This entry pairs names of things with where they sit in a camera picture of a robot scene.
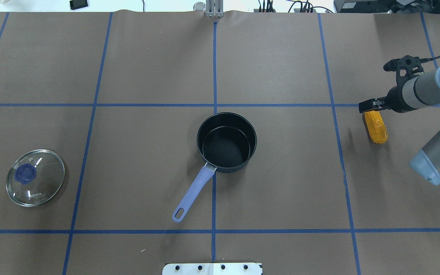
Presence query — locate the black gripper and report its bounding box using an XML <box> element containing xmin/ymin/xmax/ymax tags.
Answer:
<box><xmin>358</xmin><ymin>86</ymin><xmax>410</xmax><ymax>113</ymax></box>

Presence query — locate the yellow corn cob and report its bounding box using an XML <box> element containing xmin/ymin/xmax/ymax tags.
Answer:
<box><xmin>363</xmin><ymin>111</ymin><xmax>389</xmax><ymax>144</ymax></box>

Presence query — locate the glass pot lid blue knob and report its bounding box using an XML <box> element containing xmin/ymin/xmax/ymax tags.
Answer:
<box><xmin>6</xmin><ymin>149</ymin><xmax>66</xmax><ymax>207</ymax></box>

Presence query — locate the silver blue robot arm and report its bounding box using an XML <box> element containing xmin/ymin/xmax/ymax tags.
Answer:
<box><xmin>358</xmin><ymin>55</ymin><xmax>440</xmax><ymax>186</ymax></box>

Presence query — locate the black orange power strip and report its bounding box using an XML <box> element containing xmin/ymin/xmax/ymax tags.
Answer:
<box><xmin>257</xmin><ymin>0</ymin><xmax>315</xmax><ymax>13</ymax></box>

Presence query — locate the dark blue saucepan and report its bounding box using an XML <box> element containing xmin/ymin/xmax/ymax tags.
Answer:
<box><xmin>171</xmin><ymin>112</ymin><xmax>257</xmax><ymax>223</ymax></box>

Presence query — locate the small black device on table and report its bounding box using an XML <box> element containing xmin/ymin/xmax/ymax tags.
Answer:
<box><xmin>69</xmin><ymin>0</ymin><xmax>89</xmax><ymax>11</ymax></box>

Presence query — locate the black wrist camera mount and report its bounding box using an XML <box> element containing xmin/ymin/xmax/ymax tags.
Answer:
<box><xmin>383</xmin><ymin>55</ymin><xmax>427</xmax><ymax>87</ymax></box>

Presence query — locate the aluminium frame post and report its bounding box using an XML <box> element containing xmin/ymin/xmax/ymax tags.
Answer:
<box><xmin>205</xmin><ymin>0</ymin><xmax>225</xmax><ymax>18</ymax></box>

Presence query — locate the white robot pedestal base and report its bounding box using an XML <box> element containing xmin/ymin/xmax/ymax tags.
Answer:
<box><xmin>162</xmin><ymin>262</ymin><xmax>263</xmax><ymax>275</ymax></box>

